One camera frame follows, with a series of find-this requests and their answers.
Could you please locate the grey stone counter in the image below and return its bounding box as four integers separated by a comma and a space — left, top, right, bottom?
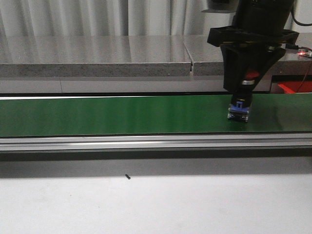
0, 33, 312, 95

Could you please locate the green conveyor belt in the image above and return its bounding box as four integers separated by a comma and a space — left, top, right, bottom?
0, 94, 312, 152

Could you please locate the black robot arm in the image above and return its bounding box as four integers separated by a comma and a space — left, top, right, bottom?
207, 0, 299, 94

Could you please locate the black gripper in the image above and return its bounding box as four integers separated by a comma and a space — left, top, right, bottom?
207, 26, 299, 94

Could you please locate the white curtain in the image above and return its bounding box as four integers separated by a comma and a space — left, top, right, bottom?
0, 0, 312, 37

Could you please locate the red black sensor wire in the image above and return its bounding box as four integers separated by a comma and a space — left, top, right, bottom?
296, 63, 312, 93

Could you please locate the small sensor circuit board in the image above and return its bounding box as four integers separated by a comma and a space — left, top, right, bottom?
286, 43, 312, 58

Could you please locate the red plastic tray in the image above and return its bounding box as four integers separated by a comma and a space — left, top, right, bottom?
277, 81, 312, 94

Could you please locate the red push button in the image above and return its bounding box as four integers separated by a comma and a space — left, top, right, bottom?
227, 69, 259, 122

